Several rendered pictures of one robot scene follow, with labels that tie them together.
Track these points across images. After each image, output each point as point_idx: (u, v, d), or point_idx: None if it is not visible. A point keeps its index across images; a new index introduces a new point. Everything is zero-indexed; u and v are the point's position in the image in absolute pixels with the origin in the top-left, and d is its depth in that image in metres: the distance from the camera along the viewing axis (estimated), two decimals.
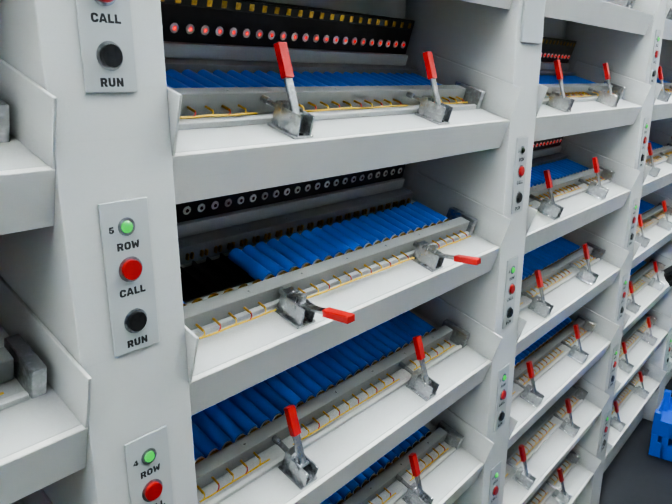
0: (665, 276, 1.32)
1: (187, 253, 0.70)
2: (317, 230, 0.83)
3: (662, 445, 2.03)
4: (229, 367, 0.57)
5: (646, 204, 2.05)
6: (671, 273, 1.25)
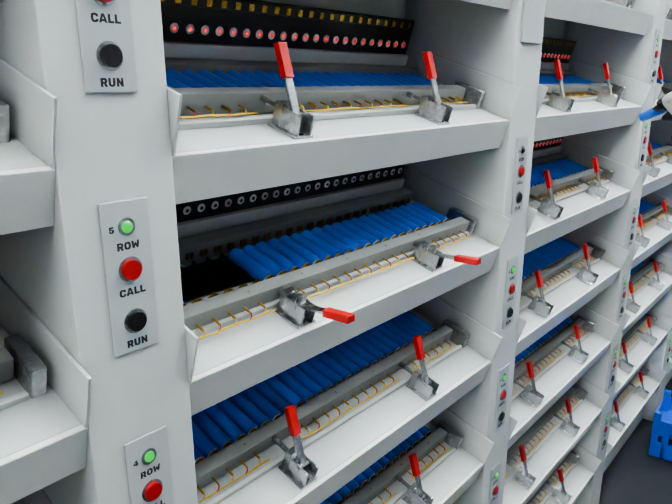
0: (662, 97, 1.14)
1: (187, 253, 0.70)
2: (317, 230, 0.83)
3: (662, 445, 2.03)
4: (229, 367, 0.57)
5: (646, 204, 2.05)
6: (666, 91, 1.08)
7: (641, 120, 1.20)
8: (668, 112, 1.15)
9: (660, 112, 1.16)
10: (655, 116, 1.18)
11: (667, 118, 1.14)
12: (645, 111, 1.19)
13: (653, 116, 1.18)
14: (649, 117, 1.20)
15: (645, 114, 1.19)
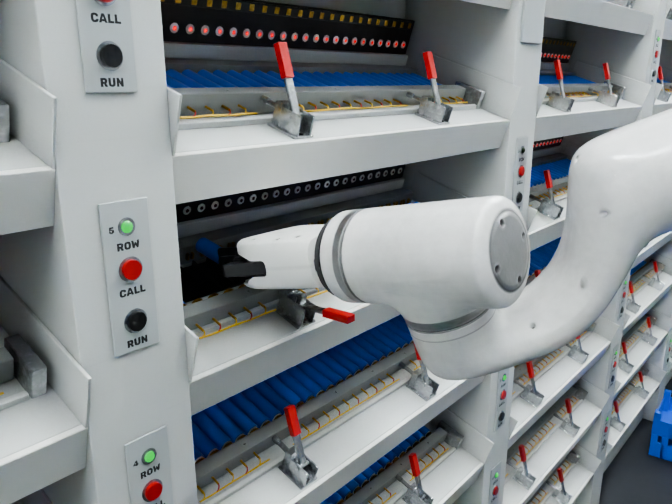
0: None
1: (187, 253, 0.70)
2: None
3: (662, 445, 2.03)
4: (229, 367, 0.57)
5: None
6: None
7: (203, 238, 0.70)
8: None
9: None
10: (211, 252, 0.68)
11: (233, 247, 0.65)
12: (216, 247, 0.70)
13: (215, 248, 0.68)
14: (200, 251, 0.69)
15: (215, 243, 0.70)
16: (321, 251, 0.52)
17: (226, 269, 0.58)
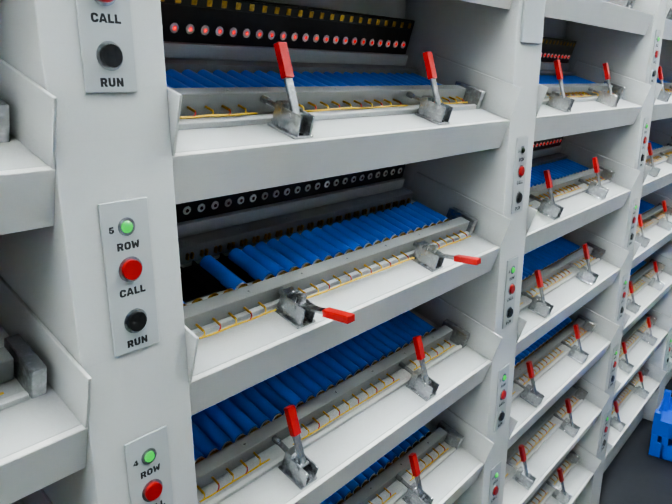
0: None
1: (187, 253, 0.70)
2: (317, 230, 0.83)
3: (662, 445, 2.03)
4: (229, 367, 0.57)
5: (646, 204, 2.05)
6: None
7: None
8: None
9: None
10: (227, 271, 0.70)
11: None
12: (208, 273, 0.69)
13: None
14: (216, 259, 0.70)
15: (212, 275, 0.70)
16: None
17: None
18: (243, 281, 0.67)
